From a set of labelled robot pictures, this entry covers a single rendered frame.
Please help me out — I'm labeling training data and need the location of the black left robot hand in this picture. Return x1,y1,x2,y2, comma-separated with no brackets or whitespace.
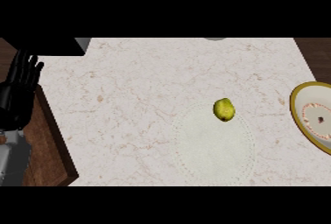
0,48,46,131

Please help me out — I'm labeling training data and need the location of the white round placemat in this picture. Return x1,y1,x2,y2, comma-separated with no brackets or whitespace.
170,102,256,186

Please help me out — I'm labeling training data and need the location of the white bowl with gold rim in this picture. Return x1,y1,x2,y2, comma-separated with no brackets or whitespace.
288,81,331,156

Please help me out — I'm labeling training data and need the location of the black appliance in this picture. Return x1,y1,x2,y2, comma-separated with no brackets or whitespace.
0,37,87,58

